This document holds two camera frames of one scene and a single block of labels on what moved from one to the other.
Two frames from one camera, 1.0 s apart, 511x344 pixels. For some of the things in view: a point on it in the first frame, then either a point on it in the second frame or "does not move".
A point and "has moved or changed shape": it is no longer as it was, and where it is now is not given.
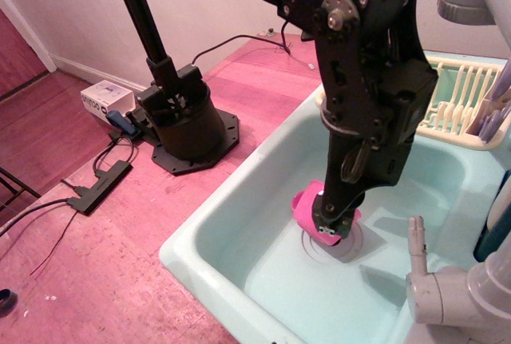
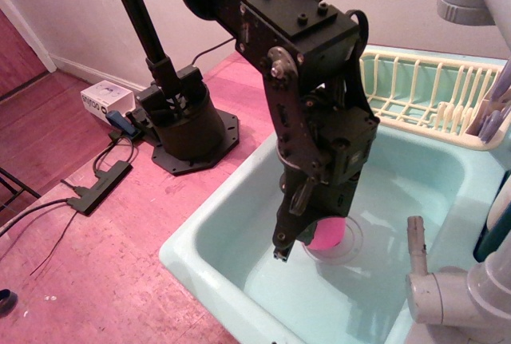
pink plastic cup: x=302 y=203 has moved or changed shape
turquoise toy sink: x=243 y=254 does not move
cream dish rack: x=461 y=86 does not move
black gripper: x=370 y=138 → x=326 y=127
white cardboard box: x=105 y=96 does not move
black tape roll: x=8 y=302 does not move
